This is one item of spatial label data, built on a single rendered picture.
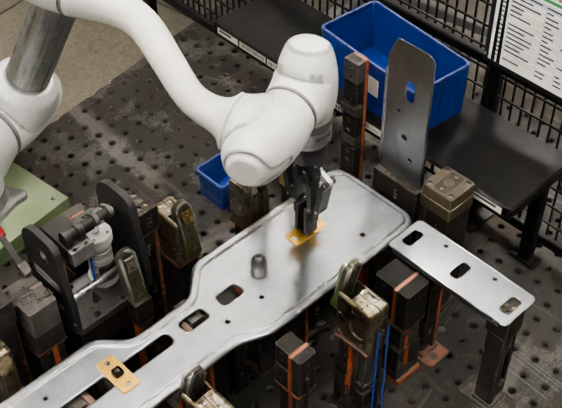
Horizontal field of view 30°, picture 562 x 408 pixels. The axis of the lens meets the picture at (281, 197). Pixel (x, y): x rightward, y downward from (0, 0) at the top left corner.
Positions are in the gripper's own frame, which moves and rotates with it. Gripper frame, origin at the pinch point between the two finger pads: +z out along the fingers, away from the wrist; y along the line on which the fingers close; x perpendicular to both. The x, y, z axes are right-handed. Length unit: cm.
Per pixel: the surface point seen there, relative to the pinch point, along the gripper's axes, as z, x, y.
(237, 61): 37, 54, -82
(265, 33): 4, 38, -52
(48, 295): -1, -48, -17
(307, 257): 6.5, -3.1, 3.6
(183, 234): 1.9, -19.0, -14.3
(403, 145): -2.5, 26.6, 1.3
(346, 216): 6.5, 10.2, 1.4
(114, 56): 107, 81, -188
